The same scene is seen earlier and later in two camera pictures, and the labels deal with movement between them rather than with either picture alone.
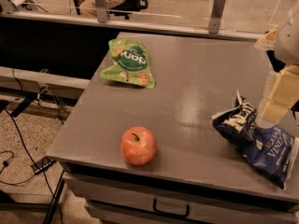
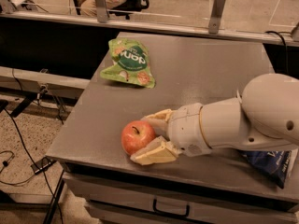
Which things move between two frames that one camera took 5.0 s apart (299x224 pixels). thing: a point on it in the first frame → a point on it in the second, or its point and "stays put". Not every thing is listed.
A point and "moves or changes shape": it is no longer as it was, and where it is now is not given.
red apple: (138, 146) moves or changes shape
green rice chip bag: (131, 64) stays put
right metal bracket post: (218, 12) stays put
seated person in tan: (87, 0) stays put
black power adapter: (42, 163) stays put
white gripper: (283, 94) → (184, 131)
